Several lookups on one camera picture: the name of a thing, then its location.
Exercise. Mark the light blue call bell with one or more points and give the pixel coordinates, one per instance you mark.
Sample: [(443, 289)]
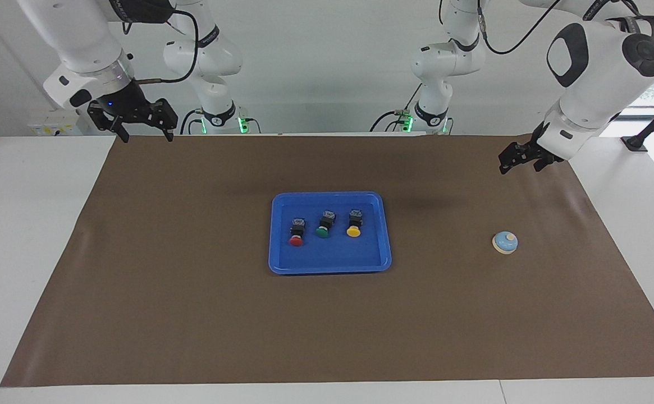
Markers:
[(504, 243)]

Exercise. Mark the green mushroom push button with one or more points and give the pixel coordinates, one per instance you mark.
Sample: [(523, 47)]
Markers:
[(323, 231)]

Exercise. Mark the white wall socket box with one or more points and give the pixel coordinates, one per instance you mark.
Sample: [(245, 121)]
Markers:
[(51, 123)]

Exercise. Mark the black pole stand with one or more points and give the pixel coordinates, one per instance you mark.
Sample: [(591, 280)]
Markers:
[(649, 129)]

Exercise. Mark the brown table mat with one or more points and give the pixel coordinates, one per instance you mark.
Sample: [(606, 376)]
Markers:
[(360, 325)]

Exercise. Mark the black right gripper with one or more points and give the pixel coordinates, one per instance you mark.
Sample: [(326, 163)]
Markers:
[(130, 106)]

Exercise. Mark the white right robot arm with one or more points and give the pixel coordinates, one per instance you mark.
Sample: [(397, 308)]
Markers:
[(74, 39)]

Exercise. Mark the blue plastic tray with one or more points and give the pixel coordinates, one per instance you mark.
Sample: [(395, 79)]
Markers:
[(329, 258)]

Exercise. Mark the red mushroom push button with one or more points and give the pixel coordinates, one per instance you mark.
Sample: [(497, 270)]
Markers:
[(297, 240)]

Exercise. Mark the yellow mushroom push button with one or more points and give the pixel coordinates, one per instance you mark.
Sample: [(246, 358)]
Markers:
[(353, 230)]

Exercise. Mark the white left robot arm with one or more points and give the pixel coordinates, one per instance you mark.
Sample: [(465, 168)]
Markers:
[(596, 73)]

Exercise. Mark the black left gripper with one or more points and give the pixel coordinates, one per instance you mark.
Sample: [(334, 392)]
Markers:
[(531, 151)]

